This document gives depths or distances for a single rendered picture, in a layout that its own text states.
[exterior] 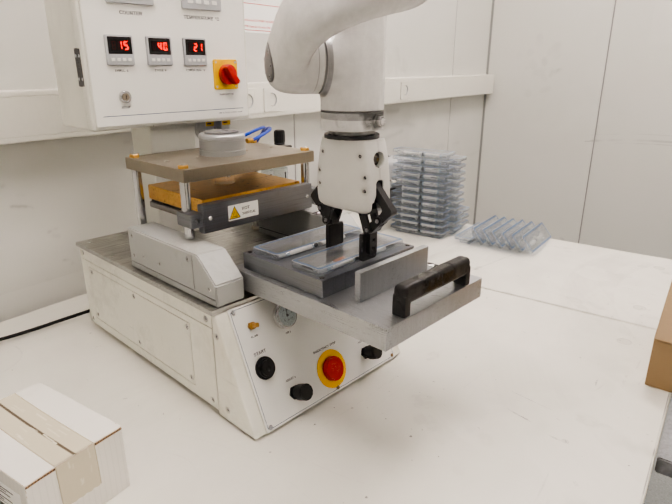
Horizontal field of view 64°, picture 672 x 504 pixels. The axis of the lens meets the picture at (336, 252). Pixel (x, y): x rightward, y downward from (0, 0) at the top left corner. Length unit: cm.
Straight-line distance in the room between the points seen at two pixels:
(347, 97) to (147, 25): 46
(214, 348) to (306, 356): 15
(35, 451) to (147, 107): 59
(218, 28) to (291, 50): 50
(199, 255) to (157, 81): 38
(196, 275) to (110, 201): 64
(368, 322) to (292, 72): 30
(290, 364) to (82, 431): 30
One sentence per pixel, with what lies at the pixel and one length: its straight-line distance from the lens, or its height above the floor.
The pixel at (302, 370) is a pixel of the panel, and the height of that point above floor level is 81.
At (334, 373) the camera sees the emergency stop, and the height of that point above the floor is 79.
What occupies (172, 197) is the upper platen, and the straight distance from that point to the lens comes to 94.
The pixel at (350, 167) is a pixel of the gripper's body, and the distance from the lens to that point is 72.
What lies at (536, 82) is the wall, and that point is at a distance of 316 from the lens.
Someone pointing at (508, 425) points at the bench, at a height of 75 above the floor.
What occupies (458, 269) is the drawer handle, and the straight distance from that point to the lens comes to 73.
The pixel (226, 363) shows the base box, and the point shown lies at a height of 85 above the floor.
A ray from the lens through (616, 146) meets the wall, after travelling 309.
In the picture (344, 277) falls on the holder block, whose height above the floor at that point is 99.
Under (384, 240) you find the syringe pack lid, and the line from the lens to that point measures 82.
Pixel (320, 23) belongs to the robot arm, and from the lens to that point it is 61.
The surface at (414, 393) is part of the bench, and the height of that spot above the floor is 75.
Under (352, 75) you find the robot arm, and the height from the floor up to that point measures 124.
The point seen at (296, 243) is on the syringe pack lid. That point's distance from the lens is 81.
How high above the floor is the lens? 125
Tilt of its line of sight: 19 degrees down
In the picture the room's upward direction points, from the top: straight up
